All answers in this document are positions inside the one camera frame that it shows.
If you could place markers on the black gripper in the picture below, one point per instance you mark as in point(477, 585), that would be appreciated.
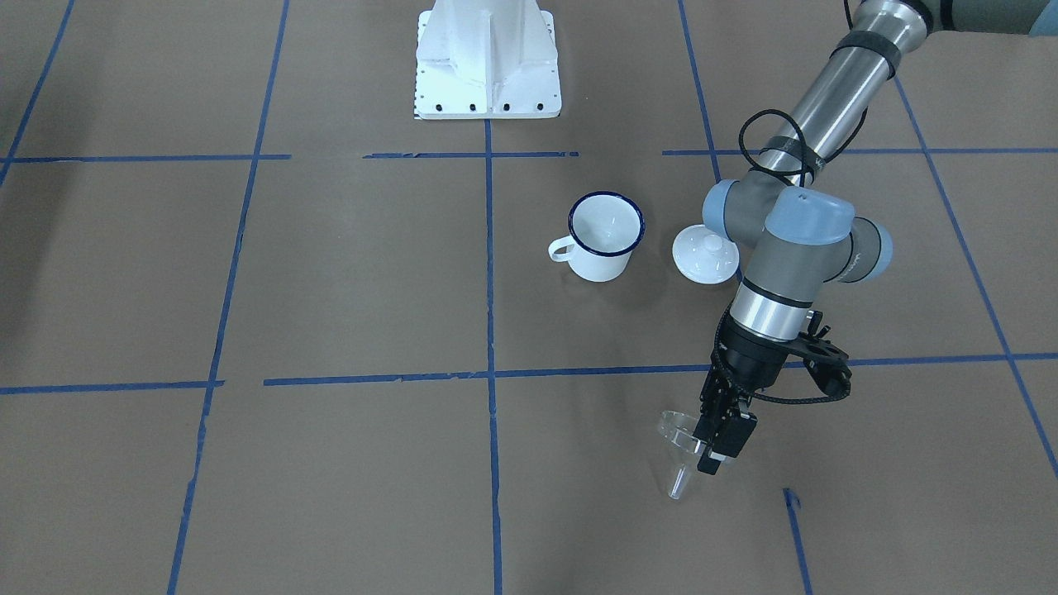
point(750, 358)

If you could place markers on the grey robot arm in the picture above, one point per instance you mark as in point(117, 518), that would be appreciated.
point(802, 239)

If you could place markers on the white enamel mug blue rim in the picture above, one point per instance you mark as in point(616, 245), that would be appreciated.
point(603, 230)

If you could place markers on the white pedestal base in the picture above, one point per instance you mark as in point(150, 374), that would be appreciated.
point(486, 59)

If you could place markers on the clear glass funnel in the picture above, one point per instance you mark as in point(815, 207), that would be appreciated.
point(685, 450)

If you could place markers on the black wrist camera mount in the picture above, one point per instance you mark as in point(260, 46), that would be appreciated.
point(826, 364)

